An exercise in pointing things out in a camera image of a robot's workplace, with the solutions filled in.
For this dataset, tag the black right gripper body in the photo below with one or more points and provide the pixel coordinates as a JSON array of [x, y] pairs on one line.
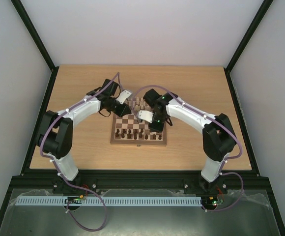
[[156, 124]]

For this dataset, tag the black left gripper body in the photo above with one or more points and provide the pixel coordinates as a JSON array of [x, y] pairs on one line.
[[116, 110]]

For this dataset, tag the wooden chess board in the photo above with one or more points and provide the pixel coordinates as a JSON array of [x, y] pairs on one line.
[[130, 122]]

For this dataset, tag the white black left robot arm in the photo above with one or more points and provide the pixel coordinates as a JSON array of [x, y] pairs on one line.
[[55, 134]]

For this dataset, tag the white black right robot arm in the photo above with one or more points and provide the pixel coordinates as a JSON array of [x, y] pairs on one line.
[[219, 138]]

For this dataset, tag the row of white chess pieces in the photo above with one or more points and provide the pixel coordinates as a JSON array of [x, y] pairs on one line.
[[140, 104]]

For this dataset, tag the right controller board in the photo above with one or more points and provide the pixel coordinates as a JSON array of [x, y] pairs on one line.
[[213, 200]]

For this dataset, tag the controller board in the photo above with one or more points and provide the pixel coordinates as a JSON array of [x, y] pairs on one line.
[[213, 200], [74, 199]]

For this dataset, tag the left controller board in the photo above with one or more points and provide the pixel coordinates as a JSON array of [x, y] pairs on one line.
[[74, 199]]

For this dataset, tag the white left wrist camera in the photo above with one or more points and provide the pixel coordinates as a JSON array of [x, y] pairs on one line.
[[124, 95]]

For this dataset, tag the white slotted cable duct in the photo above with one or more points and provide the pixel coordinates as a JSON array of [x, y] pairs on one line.
[[112, 201]]

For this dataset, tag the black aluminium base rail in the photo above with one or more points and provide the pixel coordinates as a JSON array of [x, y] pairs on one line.
[[188, 181]]

